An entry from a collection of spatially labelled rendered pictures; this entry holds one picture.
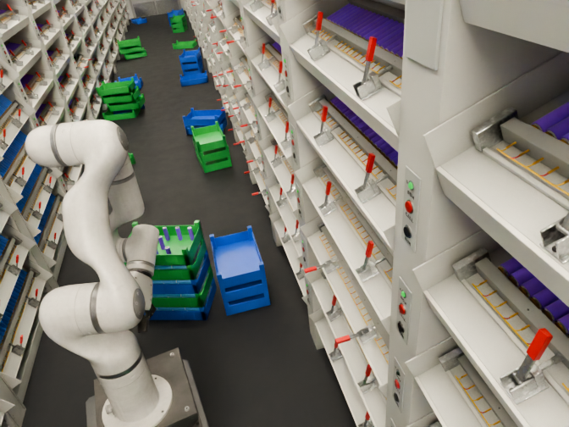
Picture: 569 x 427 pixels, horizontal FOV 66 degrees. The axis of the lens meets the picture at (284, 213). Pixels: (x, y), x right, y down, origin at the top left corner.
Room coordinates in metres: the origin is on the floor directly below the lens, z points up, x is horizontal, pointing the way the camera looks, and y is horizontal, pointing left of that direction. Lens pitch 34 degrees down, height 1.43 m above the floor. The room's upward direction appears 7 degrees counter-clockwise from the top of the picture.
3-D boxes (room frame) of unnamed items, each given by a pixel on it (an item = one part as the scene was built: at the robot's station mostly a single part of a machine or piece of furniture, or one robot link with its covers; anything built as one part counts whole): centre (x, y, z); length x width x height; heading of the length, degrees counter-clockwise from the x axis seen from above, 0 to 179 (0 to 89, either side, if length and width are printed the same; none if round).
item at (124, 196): (1.13, 0.49, 0.72); 0.16 x 0.09 x 0.30; 85
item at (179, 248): (1.50, 0.53, 0.36); 0.30 x 0.20 x 0.08; 80
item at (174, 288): (1.50, 0.53, 0.20); 0.30 x 0.20 x 0.08; 80
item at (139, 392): (0.75, 0.47, 0.45); 0.19 x 0.19 x 0.18
